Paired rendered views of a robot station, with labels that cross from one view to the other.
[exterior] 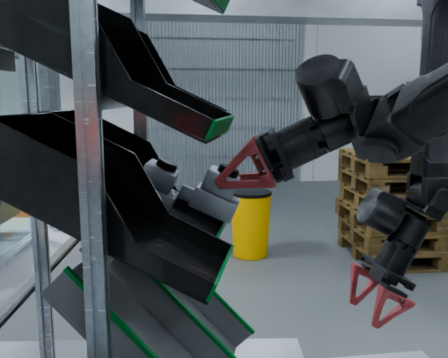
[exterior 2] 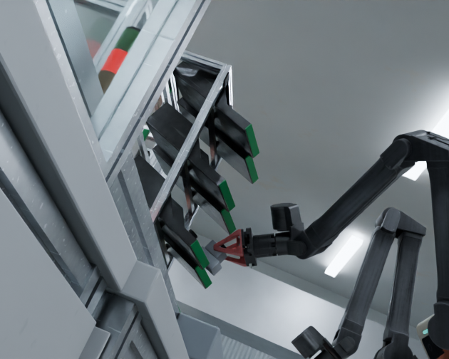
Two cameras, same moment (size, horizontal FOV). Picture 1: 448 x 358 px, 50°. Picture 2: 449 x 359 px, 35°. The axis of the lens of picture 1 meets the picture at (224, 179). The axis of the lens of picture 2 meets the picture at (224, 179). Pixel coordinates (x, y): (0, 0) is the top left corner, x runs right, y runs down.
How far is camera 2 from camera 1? 128 cm
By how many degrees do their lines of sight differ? 36
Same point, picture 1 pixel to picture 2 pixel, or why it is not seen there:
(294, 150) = (259, 242)
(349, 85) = (292, 213)
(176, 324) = not seen: hidden behind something
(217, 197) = (211, 254)
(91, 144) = (177, 169)
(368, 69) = not seen: outside the picture
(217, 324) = not seen: hidden behind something
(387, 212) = (309, 337)
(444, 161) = (356, 322)
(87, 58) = (189, 142)
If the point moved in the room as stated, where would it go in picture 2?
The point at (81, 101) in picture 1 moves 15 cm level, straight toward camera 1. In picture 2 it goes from (181, 154) to (192, 128)
